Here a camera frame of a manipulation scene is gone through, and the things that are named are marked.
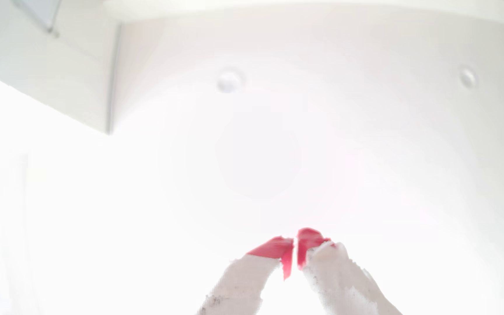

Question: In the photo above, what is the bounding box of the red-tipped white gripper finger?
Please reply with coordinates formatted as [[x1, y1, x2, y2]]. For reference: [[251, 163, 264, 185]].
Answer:
[[297, 227, 403, 315], [197, 236, 295, 315]]

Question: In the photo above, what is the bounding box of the round recessed ceiling light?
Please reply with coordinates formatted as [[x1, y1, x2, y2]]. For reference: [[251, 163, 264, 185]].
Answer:
[[458, 66, 478, 89]]

